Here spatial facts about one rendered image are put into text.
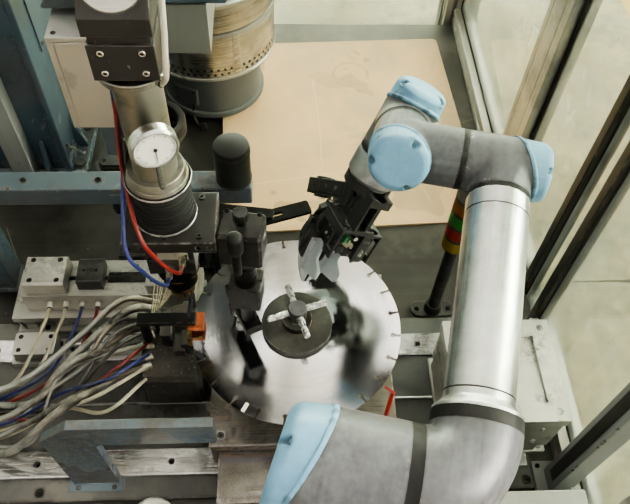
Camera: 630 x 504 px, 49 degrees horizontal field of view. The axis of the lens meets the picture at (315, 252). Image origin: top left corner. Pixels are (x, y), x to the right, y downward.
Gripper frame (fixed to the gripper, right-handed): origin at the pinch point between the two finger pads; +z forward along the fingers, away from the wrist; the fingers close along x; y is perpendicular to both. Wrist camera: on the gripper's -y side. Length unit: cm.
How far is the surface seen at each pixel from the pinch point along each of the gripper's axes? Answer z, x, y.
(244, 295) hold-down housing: -3.6, -16.1, 11.4
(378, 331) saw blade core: 1.2, 9.9, 11.2
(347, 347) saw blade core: 4.2, 5.0, 12.2
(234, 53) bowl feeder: -10, 0, -57
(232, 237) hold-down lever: -16.5, -24.8, 16.3
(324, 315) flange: 3.2, 2.5, 6.5
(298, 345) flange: 6.5, -2.0, 10.2
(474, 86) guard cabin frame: -22, 58, -52
